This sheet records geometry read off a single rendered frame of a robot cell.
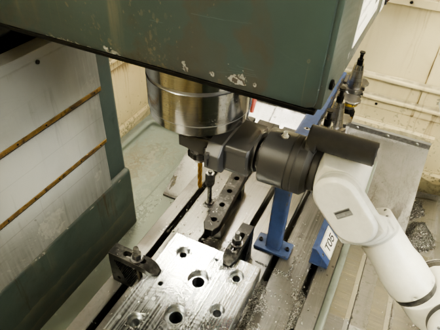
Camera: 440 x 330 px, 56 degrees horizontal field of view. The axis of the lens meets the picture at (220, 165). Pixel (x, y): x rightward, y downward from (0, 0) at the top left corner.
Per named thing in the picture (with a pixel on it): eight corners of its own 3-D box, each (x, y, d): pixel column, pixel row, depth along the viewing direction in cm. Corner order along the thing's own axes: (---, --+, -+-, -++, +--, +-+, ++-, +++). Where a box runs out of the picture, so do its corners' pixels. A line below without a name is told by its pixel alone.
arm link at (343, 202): (319, 158, 64) (362, 226, 67) (302, 188, 57) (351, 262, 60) (357, 142, 60) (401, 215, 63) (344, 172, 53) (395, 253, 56)
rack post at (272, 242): (293, 246, 114) (313, 164, 95) (287, 260, 110) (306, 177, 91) (260, 233, 117) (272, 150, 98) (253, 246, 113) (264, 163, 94)
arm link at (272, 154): (239, 94, 68) (310, 114, 64) (236, 141, 74) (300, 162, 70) (203, 134, 59) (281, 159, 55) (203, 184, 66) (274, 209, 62)
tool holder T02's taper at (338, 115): (325, 118, 104) (330, 94, 100) (343, 120, 104) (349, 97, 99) (323, 127, 101) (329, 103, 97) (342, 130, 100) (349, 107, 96)
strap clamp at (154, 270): (165, 290, 102) (162, 252, 92) (157, 301, 100) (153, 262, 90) (121, 269, 106) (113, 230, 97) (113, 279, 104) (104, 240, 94)
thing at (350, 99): (362, 98, 116) (363, 95, 115) (358, 107, 112) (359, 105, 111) (337, 92, 118) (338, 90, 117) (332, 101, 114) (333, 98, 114)
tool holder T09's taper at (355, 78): (349, 80, 120) (354, 58, 116) (363, 84, 118) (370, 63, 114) (343, 86, 117) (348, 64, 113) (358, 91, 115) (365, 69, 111)
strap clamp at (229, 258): (251, 253, 112) (256, 215, 102) (230, 291, 102) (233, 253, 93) (239, 248, 113) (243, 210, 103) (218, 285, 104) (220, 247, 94)
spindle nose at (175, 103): (177, 76, 73) (175, 7, 65) (264, 96, 69) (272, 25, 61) (128, 122, 62) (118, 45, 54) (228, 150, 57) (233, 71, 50)
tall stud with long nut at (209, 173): (215, 201, 126) (217, 169, 118) (211, 207, 124) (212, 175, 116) (207, 198, 127) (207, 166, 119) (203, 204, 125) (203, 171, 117)
